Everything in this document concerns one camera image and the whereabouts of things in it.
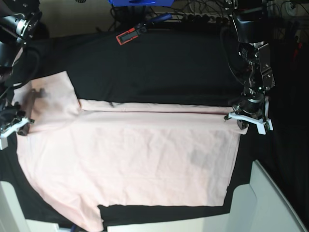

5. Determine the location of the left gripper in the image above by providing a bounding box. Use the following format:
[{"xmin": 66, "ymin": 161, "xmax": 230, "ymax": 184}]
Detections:
[{"xmin": 224, "ymin": 93, "xmax": 269, "ymax": 135}]

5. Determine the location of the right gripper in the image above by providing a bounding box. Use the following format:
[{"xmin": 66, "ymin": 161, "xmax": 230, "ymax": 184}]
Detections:
[{"xmin": 0, "ymin": 88, "xmax": 46, "ymax": 138}]

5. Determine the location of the pink T-shirt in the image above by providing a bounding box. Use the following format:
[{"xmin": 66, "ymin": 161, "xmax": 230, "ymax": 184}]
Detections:
[{"xmin": 13, "ymin": 72, "xmax": 246, "ymax": 232}]

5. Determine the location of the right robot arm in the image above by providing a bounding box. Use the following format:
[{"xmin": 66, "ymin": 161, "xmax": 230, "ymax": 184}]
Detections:
[{"xmin": 0, "ymin": 0, "xmax": 42, "ymax": 141}]

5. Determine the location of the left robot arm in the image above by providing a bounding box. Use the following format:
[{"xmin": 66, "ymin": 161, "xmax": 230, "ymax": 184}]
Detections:
[{"xmin": 224, "ymin": 0, "xmax": 275, "ymax": 135}]

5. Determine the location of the red clamp right edge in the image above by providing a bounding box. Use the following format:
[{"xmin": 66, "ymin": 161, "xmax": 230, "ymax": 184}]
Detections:
[{"xmin": 291, "ymin": 42, "xmax": 303, "ymax": 68}]

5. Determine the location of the red clamp edge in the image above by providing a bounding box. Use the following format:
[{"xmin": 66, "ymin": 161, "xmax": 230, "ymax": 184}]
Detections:
[
  {"xmin": 291, "ymin": 42, "xmax": 303, "ymax": 68},
  {"xmin": 70, "ymin": 225, "xmax": 80, "ymax": 232}
]

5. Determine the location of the red clamp front edge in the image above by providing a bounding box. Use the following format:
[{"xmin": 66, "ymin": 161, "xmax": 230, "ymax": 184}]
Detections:
[{"xmin": 70, "ymin": 225, "xmax": 80, "ymax": 232}]

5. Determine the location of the black table cloth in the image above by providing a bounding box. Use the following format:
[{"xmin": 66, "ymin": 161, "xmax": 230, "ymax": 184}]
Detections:
[{"xmin": 0, "ymin": 26, "xmax": 309, "ymax": 229}]

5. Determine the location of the black power strip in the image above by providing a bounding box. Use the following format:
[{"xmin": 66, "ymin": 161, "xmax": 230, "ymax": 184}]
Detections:
[{"xmin": 180, "ymin": 14, "xmax": 230, "ymax": 25}]

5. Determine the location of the blue plastic box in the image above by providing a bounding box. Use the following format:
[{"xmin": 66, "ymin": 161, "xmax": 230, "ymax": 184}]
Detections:
[{"xmin": 109, "ymin": 0, "xmax": 174, "ymax": 6}]

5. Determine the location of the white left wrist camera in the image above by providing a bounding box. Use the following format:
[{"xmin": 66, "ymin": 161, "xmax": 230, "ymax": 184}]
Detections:
[{"xmin": 256, "ymin": 119, "xmax": 273, "ymax": 135}]

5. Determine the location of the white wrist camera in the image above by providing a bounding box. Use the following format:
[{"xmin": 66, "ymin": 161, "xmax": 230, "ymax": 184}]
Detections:
[
  {"xmin": 0, "ymin": 135, "xmax": 8, "ymax": 150},
  {"xmin": 256, "ymin": 119, "xmax": 273, "ymax": 135}
]

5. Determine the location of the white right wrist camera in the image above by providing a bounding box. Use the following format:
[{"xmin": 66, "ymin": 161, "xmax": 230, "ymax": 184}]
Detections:
[{"xmin": 0, "ymin": 135, "xmax": 8, "ymax": 150}]

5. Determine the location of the red black clamp, blue handle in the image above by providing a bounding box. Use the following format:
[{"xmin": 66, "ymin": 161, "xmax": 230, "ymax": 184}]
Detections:
[{"xmin": 116, "ymin": 13, "xmax": 172, "ymax": 45}]

